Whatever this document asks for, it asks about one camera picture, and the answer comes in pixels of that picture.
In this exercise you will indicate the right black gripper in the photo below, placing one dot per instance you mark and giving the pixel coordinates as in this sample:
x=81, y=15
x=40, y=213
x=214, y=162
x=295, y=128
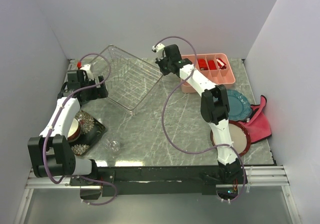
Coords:
x=159, y=62

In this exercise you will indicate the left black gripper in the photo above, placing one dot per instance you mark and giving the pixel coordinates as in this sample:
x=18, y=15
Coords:
x=99, y=93

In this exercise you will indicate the wire dish rack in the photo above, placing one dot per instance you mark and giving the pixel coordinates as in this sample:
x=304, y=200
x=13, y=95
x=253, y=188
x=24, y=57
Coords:
x=131, y=79

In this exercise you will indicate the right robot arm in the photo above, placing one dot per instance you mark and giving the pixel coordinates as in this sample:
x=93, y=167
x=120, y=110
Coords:
x=214, y=108

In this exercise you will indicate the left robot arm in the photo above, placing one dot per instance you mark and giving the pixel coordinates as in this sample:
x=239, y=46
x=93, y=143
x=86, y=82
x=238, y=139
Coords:
x=50, y=153

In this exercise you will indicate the pink compartment tray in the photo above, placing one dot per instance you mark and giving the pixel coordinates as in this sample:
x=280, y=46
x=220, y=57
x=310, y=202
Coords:
x=225, y=77

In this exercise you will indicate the red white item in tray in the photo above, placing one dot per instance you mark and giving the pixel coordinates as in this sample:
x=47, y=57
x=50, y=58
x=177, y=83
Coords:
x=221, y=64

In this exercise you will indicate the black floral square plate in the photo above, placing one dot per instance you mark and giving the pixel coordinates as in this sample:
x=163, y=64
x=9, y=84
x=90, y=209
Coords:
x=91, y=132

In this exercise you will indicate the cream bowl brown stripes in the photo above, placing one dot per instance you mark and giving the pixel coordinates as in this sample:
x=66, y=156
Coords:
x=74, y=131

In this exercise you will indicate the clear glass cup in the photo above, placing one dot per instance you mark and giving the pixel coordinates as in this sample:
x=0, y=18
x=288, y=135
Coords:
x=111, y=142

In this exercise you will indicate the teal scalloped plate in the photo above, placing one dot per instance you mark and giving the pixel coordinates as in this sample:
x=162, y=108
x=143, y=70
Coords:
x=240, y=107

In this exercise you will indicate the red rimmed cream plate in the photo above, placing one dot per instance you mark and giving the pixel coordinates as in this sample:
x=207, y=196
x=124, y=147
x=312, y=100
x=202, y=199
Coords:
x=232, y=133

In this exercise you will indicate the pink cloth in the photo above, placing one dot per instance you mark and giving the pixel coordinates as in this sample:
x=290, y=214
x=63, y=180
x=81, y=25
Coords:
x=257, y=124

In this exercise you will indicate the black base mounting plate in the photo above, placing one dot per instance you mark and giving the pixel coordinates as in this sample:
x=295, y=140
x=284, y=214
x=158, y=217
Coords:
x=155, y=180

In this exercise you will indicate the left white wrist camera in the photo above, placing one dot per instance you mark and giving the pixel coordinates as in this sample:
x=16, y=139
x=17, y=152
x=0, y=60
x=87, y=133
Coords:
x=88, y=68

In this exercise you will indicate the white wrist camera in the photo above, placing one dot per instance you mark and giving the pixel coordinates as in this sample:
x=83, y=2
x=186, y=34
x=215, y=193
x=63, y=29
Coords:
x=88, y=68
x=157, y=48

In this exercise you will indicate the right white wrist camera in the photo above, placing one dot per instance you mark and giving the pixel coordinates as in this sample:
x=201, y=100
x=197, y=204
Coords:
x=157, y=48

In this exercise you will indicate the aluminium rail frame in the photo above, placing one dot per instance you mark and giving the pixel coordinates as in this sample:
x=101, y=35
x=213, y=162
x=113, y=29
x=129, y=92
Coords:
x=257, y=176

